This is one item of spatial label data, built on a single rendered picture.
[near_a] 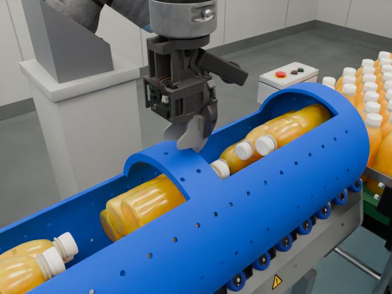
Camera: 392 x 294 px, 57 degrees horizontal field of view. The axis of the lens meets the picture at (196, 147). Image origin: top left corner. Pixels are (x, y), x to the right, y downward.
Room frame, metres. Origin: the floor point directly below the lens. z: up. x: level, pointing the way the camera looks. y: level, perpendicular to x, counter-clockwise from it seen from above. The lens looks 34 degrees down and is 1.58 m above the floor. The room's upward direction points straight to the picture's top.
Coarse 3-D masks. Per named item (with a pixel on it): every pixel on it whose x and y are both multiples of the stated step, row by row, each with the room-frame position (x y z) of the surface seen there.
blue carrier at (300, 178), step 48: (288, 96) 0.83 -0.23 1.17; (336, 96) 0.71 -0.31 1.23; (288, 144) 0.55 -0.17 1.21; (336, 144) 0.60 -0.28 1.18; (96, 192) 0.52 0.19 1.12; (192, 192) 0.41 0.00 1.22; (240, 192) 0.44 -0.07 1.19; (288, 192) 0.48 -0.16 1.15; (336, 192) 0.58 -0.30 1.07; (0, 240) 0.41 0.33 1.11; (96, 240) 0.49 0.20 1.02; (144, 240) 0.33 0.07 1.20; (192, 240) 0.35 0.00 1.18; (240, 240) 0.39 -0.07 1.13; (48, 288) 0.25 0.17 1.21; (96, 288) 0.27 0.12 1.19; (144, 288) 0.29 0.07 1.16; (192, 288) 0.32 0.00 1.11
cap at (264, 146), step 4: (264, 136) 0.63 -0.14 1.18; (256, 140) 0.63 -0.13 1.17; (260, 140) 0.62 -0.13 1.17; (264, 140) 0.62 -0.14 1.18; (268, 140) 0.62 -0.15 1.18; (256, 144) 0.63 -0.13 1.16; (260, 144) 0.62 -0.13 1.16; (264, 144) 0.61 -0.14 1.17; (268, 144) 0.61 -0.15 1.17; (272, 144) 0.62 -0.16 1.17; (256, 148) 0.63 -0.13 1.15; (260, 148) 0.62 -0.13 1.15; (264, 148) 0.61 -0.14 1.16; (268, 148) 0.61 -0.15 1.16; (272, 148) 0.61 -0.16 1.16; (260, 152) 0.62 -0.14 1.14; (264, 152) 0.61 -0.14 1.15; (268, 152) 0.60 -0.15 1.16
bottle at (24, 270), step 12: (0, 264) 0.30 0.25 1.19; (12, 264) 0.30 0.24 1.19; (24, 264) 0.30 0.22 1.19; (36, 264) 0.31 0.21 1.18; (0, 276) 0.28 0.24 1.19; (12, 276) 0.28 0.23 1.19; (24, 276) 0.29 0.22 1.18; (36, 276) 0.29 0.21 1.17; (48, 276) 0.31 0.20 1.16; (0, 288) 0.27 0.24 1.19; (12, 288) 0.27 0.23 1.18; (24, 288) 0.28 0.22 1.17
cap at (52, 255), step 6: (48, 252) 0.33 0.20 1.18; (54, 252) 0.33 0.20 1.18; (48, 258) 0.32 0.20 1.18; (54, 258) 0.32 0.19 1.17; (60, 258) 0.32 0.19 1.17; (48, 264) 0.31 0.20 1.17; (54, 264) 0.32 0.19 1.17; (60, 264) 0.32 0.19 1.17; (54, 270) 0.31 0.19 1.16; (60, 270) 0.32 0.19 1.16
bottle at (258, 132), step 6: (282, 114) 0.79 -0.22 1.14; (288, 114) 0.78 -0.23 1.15; (270, 120) 0.76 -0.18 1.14; (276, 120) 0.75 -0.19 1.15; (258, 126) 0.73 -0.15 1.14; (264, 126) 0.72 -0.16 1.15; (252, 132) 0.70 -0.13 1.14; (258, 132) 0.69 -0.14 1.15; (264, 132) 0.69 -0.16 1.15; (246, 138) 0.69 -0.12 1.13; (252, 138) 0.68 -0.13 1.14; (252, 144) 0.67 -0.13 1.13; (252, 156) 0.66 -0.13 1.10; (258, 156) 0.67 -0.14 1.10
